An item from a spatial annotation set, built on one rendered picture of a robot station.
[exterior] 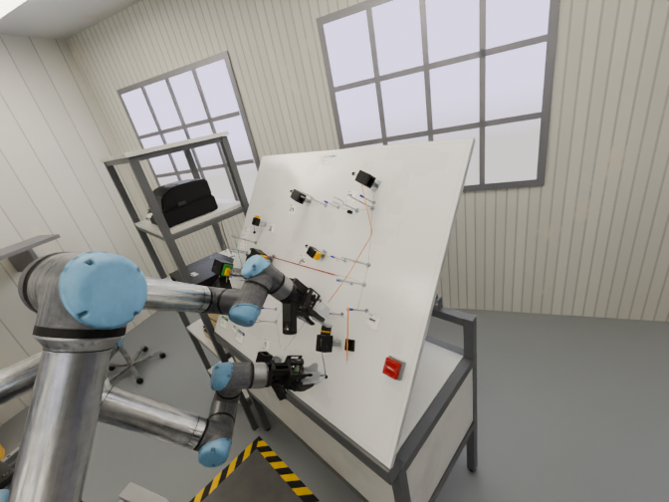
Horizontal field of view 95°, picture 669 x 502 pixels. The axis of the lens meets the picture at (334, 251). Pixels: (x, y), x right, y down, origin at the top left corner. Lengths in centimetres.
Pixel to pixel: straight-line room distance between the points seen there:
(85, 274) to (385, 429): 88
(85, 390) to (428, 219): 91
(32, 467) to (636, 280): 311
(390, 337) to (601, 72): 204
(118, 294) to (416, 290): 76
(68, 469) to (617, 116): 273
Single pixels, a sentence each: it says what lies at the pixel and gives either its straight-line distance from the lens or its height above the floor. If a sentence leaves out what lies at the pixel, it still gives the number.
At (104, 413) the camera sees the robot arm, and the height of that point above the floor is 133.
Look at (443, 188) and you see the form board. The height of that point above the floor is 155.
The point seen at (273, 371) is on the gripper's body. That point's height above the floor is 118.
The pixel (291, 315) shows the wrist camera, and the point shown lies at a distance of 98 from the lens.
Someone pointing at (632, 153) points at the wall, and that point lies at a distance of 269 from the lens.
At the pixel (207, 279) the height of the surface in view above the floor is 112.
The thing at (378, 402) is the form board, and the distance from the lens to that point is 109.
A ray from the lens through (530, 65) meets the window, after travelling 247.
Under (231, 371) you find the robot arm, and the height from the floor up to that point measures 124.
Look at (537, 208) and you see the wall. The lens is 267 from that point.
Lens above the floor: 184
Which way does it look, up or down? 24 degrees down
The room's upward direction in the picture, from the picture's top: 12 degrees counter-clockwise
